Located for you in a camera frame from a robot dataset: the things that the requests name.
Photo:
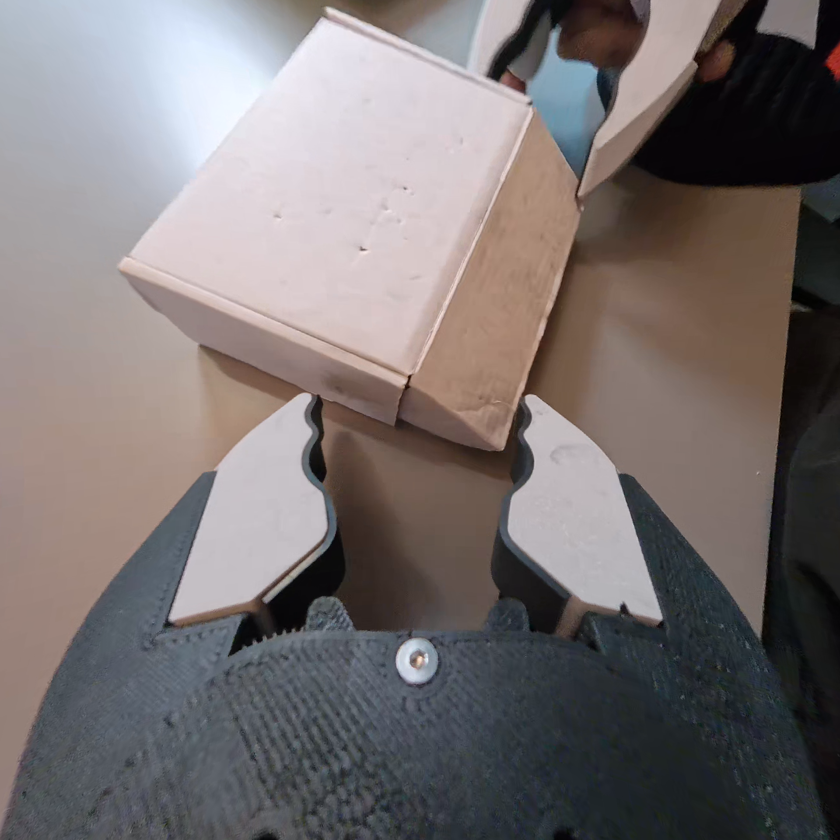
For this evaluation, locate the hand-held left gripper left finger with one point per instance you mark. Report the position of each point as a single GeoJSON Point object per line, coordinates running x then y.
{"type": "Point", "coordinates": [256, 512]}

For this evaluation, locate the black textured pad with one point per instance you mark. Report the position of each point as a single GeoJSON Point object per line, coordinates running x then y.
{"type": "Point", "coordinates": [754, 118]}

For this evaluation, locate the grey desk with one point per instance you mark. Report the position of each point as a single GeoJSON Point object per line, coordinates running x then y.
{"type": "Point", "coordinates": [79, 426]}

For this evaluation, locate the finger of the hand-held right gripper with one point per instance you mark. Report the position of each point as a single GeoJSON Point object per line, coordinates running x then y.
{"type": "Point", "coordinates": [499, 19]}
{"type": "Point", "coordinates": [656, 85]}

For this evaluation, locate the white cardboard mailer box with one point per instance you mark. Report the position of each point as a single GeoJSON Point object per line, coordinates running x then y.
{"type": "Point", "coordinates": [341, 197]}

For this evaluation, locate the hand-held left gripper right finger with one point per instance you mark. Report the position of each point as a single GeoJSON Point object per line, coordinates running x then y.
{"type": "Point", "coordinates": [577, 525]}

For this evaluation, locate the person's right hand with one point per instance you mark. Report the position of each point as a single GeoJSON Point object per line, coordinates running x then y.
{"type": "Point", "coordinates": [604, 39]}

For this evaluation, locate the person's leg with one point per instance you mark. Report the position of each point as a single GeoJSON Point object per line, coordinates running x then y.
{"type": "Point", "coordinates": [814, 525]}

